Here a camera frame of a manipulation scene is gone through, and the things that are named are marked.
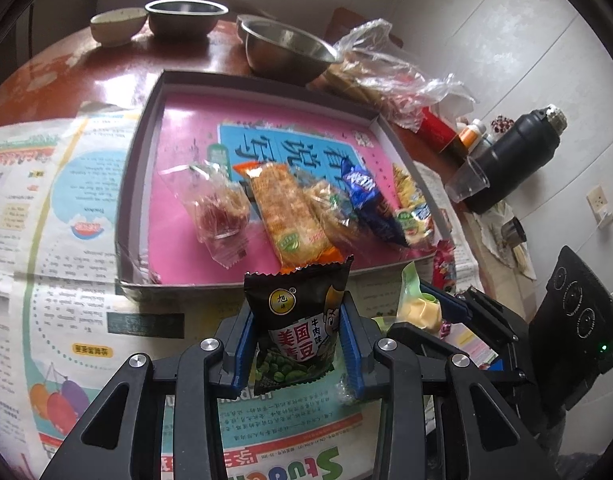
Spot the blue snack packet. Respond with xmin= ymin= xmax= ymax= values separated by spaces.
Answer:
xmin=339 ymin=162 xmax=407 ymax=248

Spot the orange pill bottle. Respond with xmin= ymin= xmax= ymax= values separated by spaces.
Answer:
xmin=459 ymin=119 xmax=487 ymax=148

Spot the orange rice cracker packet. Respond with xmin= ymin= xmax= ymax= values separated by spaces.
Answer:
xmin=232 ymin=162 xmax=347 ymax=273

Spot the dark steel bowl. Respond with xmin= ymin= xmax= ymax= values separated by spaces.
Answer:
xmin=145 ymin=0 xmax=230 ymax=38

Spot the small clear wrapped candy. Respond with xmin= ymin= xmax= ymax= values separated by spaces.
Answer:
xmin=335 ymin=377 xmax=358 ymax=407

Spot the colourful printed newspaper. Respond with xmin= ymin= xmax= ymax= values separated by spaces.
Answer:
xmin=0 ymin=100 xmax=487 ymax=480

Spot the clear plastic bag with food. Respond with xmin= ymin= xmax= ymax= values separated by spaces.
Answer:
xmin=319 ymin=19 xmax=474 ymax=131

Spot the round rice cracker packet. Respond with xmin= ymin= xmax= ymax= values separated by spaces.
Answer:
xmin=299 ymin=180 xmax=367 ymax=256

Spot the shiny steel bowl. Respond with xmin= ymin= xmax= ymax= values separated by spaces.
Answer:
xmin=236 ymin=14 xmax=343 ymax=81

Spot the yellow snack packet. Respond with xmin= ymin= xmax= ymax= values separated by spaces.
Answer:
xmin=391 ymin=162 xmax=434 ymax=246

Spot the clear red cake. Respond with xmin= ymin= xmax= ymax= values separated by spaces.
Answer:
xmin=159 ymin=160 xmax=252 ymax=268

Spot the pink and blue book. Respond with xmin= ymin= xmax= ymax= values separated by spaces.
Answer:
xmin=149 ymin=87 xmax=437 ymax=286

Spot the handwritten paper sheet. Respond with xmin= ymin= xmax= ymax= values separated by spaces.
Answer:
xmin=473 ymin=200 xmax=539 ymax=278

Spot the small ceramic bowl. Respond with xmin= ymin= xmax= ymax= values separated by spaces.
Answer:
xmin=90 ymin=7 xmax=148 ymax=47

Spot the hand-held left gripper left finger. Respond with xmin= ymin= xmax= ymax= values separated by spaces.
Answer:
xmin=39 ymin=305 xmax=256 ymax=480

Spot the clear plastic cup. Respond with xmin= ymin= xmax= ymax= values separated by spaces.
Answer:
xmin=443 ymin=156 xmax=489 ymax=204

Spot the shallow grey cardboard box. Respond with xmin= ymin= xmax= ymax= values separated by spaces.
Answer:
xmin=114 ymin=70 xmax=451 ymax=290

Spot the white wall socket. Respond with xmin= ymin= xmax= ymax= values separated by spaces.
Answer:
xmin=586 ymin=185 xmax=613 ymax=223

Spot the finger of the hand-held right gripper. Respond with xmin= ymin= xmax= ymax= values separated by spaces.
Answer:
xmin=386 ymin=322 xmax=531 ymax=392
xmin=419 ymin=282 xmax=533 ymax=372

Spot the red and white tissue box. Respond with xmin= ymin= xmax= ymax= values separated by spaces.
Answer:
xmin=419 ymin=107 xmax=469 ymax=156

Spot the small metal cup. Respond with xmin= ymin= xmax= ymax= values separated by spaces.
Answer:
xmin=501 ymin=217 xmax=528 ymax=248

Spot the small round pudding cup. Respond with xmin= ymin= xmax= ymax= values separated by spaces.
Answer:
xmin=397 ymin=207 xmax=433 ymax=247

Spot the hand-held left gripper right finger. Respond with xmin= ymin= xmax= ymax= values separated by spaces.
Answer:
xmin=337 ymin=302 xmax=562 ymax=480

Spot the black thermos flask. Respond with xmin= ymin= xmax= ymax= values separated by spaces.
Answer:
xmin=463 ymin=105 xmax=568 ymax=215

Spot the black green pea packet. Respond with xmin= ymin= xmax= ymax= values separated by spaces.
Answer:
xmin=244 ymin=255 xmax=354 ymax=396

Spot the red and purple snack packet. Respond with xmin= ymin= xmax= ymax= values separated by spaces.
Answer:
xmin=431 ymin=240 xmax=459 ymax=296

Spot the pale green snack packet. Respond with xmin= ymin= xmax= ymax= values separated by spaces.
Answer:
xmin=373 ymin=260 xmax=444 ymax=336

